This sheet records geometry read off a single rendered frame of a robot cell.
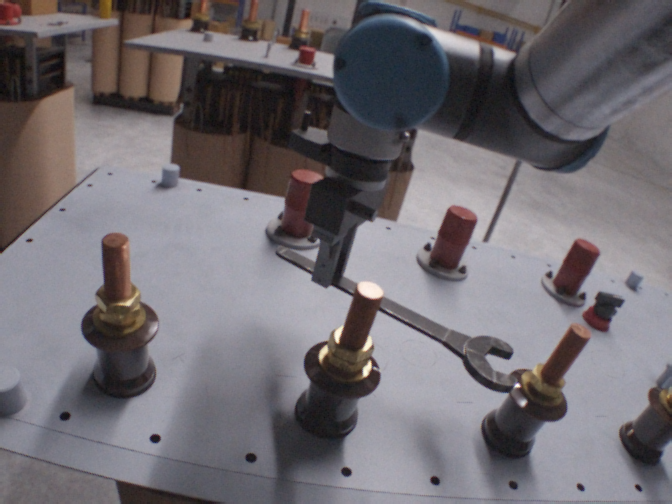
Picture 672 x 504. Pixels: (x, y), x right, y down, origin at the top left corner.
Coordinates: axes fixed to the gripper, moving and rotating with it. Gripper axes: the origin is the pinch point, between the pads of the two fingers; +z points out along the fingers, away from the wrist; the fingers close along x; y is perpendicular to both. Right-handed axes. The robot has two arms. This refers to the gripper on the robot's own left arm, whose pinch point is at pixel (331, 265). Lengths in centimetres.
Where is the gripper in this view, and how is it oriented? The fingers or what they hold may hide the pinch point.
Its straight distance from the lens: 62.0
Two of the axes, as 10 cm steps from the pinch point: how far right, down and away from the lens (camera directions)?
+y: 8.4, 4.3, -3.2
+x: 4.9, -3.8, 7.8
